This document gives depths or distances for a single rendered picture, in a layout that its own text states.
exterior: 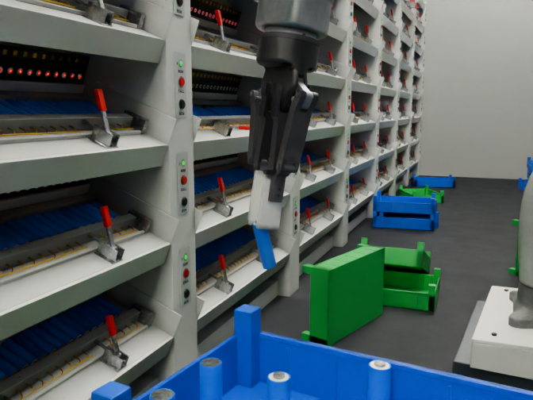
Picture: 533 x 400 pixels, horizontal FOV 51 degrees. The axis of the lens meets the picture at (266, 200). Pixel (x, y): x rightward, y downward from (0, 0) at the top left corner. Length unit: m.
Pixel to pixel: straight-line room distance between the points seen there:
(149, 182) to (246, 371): 0.61
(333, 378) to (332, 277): 0.88
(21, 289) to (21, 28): 0.35
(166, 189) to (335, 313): 0.59
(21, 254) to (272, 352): 0.45
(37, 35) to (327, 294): 0.90
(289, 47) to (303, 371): 0.36
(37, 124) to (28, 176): 0.12
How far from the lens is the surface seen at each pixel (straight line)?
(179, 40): 1.11
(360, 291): 1.54
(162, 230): 1.09
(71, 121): 0.95
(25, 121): 0.87
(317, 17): 0.68
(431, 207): 2.84
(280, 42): 0.67
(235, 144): 1.35
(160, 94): 1.07
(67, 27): 0.86
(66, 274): 0.90
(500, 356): 0.92
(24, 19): 0.81
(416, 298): 1.73
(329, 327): 1.43
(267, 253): 0.71
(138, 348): 1.09
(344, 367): 0.53
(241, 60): 1.37
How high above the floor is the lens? 0.59
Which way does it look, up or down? 9 degrees down
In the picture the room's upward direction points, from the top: straight up
